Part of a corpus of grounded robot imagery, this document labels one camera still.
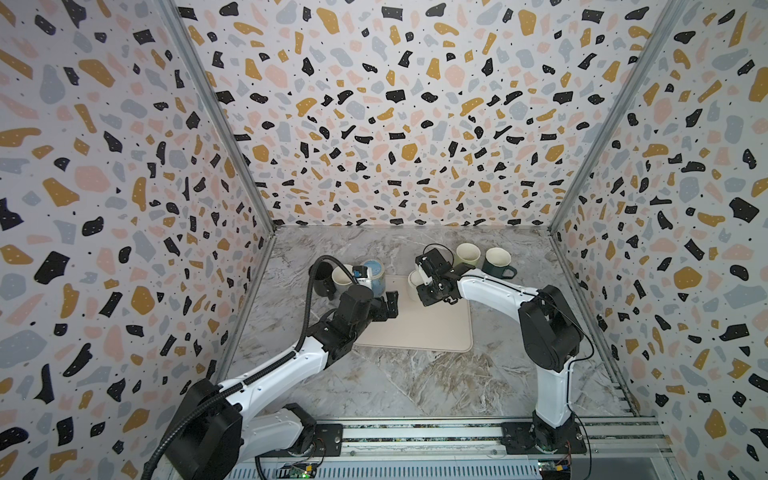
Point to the white cream mug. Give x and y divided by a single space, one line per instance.
414 281

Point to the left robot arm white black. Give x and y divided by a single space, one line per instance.
218 425

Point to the right circuit board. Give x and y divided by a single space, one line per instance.
554 470

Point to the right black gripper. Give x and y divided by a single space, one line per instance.
424 300

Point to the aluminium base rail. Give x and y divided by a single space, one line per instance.
471 448

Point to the left circuit board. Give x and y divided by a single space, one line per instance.
297 471

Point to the blue butterfly mug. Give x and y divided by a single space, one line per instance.
376 275

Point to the light green mug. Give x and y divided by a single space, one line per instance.
467 253

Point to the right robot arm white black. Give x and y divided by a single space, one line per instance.
551 339

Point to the dark green faceted mug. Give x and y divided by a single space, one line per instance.
498 263

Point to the beige plastic tray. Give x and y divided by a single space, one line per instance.
439 327

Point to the grey mug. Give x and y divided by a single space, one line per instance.
341 280

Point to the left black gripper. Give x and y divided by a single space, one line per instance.
392 305

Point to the circuit board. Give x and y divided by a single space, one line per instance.
554 470
297 471

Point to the black mug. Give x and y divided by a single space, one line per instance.
321 280

